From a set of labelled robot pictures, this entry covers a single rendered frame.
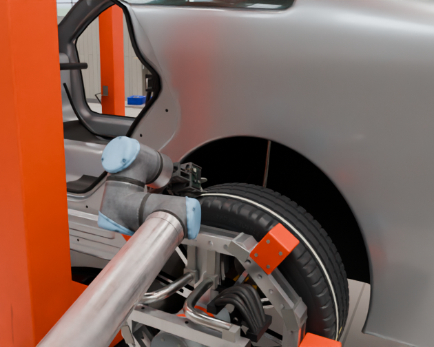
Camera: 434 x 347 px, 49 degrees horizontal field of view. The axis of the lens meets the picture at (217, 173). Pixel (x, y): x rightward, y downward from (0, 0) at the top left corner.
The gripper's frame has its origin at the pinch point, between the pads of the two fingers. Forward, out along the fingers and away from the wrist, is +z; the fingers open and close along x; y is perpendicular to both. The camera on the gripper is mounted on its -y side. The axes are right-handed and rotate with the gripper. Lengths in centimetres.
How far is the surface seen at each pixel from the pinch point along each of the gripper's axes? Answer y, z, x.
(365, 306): -11, 209, -24
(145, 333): -23.4, 7.5, -39.5
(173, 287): 2.8, -14.3, -28.4
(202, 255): 6.6, -7.3, -19.9
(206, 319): 16.2, -20.0, -36.3
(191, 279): 3.2, -6.9, -26.0
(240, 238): 17.6, -6.8, -16.6
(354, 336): -10, 176, -42
